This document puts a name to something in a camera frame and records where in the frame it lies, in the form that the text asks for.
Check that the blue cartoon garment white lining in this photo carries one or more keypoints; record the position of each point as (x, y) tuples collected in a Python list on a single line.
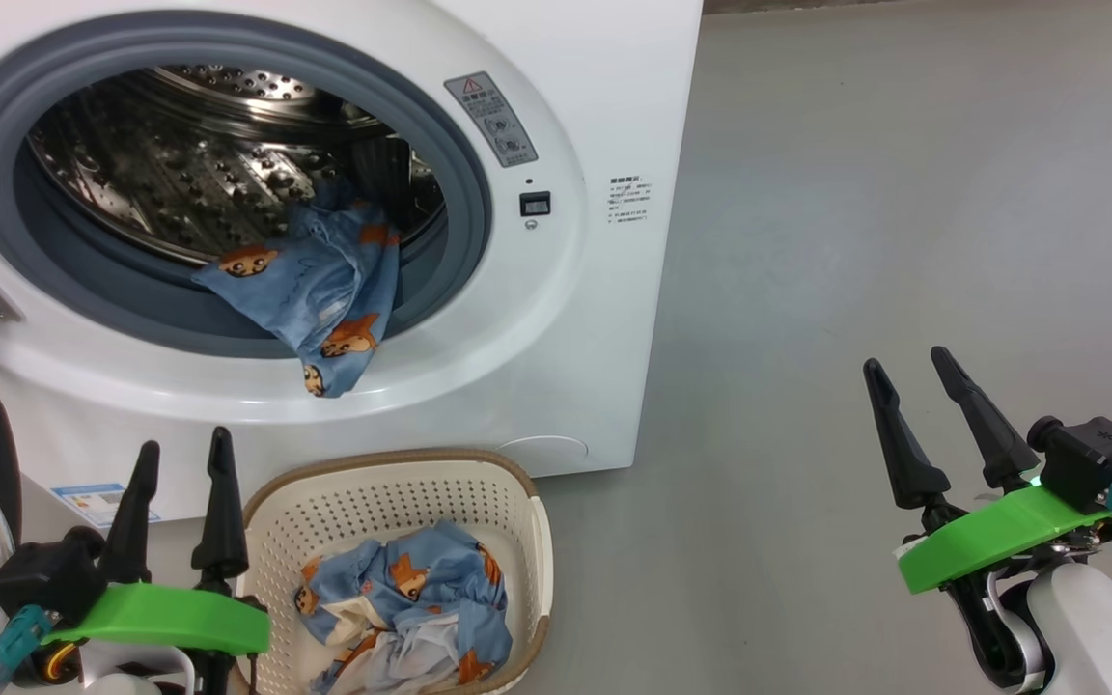
[(421, 598)]

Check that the steel perforated washer drum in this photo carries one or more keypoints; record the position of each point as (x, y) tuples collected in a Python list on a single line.
[(160, 164)]

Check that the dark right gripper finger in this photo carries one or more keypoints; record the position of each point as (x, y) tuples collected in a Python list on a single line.
[(995, 444), (908, 463)]

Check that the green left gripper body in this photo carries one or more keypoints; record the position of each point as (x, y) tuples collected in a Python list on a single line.
[(170, 618)]

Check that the white front-load washing machine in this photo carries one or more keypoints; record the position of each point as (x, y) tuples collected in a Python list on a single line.
[(566, 338)]

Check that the round drain filter cover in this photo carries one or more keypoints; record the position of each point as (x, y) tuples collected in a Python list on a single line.
[(546, 449)]

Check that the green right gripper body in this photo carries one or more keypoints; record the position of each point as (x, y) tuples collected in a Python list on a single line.
[(990, 541)]

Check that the grey warning sticker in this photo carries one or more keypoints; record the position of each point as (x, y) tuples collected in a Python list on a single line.
[(491, 118)]

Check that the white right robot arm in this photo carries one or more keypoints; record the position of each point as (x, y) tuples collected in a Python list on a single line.
[(1097, 627)]

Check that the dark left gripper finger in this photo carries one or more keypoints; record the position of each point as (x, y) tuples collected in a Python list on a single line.
[(221, 521), (131, 531)]

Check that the cream perforated laundry basket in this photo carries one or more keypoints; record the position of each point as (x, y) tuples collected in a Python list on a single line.
[(402, 483)]

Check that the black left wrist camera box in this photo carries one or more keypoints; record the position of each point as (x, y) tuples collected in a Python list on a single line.
[(44, 579)]

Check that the blue energy label sticker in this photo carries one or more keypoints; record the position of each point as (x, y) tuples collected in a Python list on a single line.
[(97, 502)]

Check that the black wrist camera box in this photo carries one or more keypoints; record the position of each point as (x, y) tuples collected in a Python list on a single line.
[(1097, 458), (44, 579)]

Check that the blue cartoon print garment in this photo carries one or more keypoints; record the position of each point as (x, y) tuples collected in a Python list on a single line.
[(324, 280)]

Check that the black text instruction sticker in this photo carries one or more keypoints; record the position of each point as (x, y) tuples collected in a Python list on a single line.
[(630, 200)]

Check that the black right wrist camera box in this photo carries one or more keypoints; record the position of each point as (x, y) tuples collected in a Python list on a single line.
[(1097, 458)]

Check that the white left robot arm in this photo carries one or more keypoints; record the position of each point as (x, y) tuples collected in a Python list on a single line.
[(131, 676)]

